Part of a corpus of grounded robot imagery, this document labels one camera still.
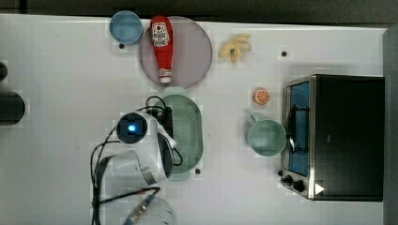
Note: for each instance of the green plastic strainer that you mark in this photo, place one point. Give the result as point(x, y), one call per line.
point(187, 127)

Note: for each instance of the black pot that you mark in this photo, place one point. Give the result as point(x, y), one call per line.
point(3, 71)

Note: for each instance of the toy banana bunch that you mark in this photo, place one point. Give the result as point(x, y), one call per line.
point(236, 47)

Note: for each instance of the blue bowl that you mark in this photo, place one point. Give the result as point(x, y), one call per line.
point(126, 28)

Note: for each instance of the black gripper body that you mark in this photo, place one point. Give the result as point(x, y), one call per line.
point(164, 117)

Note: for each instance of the toaster oven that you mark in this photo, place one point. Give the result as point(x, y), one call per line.
point(335, 138)

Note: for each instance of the purple plate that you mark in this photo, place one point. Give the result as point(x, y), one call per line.
point(192, 55)

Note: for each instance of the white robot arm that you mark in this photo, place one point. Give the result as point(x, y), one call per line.
point(147, 161)

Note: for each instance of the toy orange slice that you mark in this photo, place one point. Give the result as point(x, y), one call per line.
point(261, 96)

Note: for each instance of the green mug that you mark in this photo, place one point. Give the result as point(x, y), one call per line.
point(266, 137)

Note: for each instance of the red ketchup bottle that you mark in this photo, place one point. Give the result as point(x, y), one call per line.
point(162, 38)

